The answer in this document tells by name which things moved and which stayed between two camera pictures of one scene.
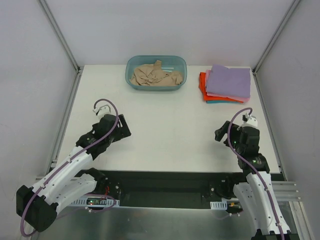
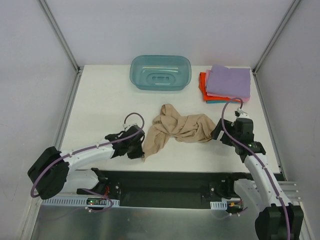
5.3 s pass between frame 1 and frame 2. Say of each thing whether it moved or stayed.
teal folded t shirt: stayed
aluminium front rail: stayed
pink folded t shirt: stayed
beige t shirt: moved
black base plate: stayed
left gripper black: moved
